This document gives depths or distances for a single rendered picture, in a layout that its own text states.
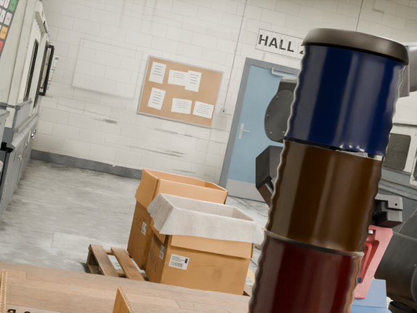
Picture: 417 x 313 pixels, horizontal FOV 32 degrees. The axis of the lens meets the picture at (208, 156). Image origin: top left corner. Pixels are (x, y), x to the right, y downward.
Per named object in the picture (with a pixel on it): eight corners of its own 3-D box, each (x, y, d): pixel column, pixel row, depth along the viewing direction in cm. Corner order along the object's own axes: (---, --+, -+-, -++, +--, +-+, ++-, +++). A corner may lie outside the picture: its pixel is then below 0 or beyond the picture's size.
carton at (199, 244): (257, 315, 402) (276, 226, 399) (146, 299, 388) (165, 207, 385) (228, 284, 467) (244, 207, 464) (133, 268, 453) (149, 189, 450)
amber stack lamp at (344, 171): (338, 235, 30) (356, 154, 29) (383, 257, 26) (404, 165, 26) (251, 220, 29) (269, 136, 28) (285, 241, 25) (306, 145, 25)
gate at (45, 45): (38, 118, 685) (55, 35, 681) (27, 116, 683) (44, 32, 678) (41, 115, 769) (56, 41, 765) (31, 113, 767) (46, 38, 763)
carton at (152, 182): (215, 281, 467) (234, 192, 464) (136, 269, 452) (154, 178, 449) (193, 259, 521) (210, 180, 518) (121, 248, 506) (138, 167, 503)
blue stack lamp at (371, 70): (357, 150, 29) (375, 69, 29) (405, 161, 26) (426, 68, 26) (270, 132, 28) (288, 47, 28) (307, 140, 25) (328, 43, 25)
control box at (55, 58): (51, 92, 766) (59, 56, 764) (30, 87, 761) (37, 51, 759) (52, 92, 784) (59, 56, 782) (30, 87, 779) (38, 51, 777)
